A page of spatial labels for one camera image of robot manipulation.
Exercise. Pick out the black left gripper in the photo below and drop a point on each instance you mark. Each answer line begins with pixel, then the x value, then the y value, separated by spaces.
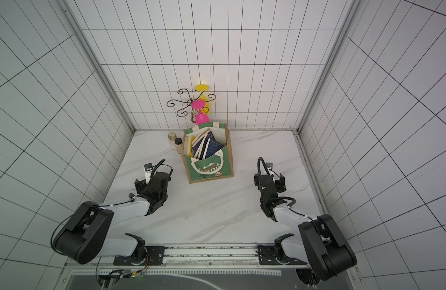
pixel 140 185

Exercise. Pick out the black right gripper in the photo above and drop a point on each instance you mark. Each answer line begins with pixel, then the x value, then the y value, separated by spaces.
pixel 278 185

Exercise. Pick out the burlap Christmas canvas bag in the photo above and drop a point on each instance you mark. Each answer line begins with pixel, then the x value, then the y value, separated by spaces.
pixel 219 165

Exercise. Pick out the blue book with label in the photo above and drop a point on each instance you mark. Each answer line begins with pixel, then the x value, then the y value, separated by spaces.
pixel 213 146

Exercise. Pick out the dark blue portrait book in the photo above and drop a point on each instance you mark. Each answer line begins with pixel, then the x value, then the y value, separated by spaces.
pixel 197 149

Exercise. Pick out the dark bottom book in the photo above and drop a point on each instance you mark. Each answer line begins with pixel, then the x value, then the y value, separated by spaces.
pixel 201 135

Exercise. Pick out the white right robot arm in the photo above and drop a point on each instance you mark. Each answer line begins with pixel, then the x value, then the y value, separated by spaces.
pixel 315 245

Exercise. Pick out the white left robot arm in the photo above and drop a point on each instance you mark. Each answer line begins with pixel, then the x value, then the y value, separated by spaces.
pixel 90 231

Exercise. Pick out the black-lidded spice jar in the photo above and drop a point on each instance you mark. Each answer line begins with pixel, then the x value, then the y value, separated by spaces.
pixel 179 145

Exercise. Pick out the white powder spice jar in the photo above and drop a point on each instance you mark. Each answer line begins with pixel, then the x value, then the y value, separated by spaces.
pixel 172 137

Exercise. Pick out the pink plastic goblet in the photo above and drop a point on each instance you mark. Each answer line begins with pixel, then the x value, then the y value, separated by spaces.
pixel 201 114

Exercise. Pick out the dark metal cup stand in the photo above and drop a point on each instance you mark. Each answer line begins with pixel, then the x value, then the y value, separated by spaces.
pixel 186 108

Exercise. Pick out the yellow plastic goblet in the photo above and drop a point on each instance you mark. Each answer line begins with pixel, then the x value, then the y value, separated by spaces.
pixel 202 88

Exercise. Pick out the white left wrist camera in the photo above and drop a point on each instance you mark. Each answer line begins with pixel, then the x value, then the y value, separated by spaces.
pixel 148 169

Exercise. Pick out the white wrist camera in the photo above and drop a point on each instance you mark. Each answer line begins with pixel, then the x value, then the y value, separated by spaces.
pixel 269 167
pixel 148 169

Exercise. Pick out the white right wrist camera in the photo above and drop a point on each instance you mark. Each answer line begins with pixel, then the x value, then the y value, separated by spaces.
pixel 269 167

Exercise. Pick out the metal base rail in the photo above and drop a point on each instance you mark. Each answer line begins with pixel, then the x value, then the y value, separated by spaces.
pixel 187 259

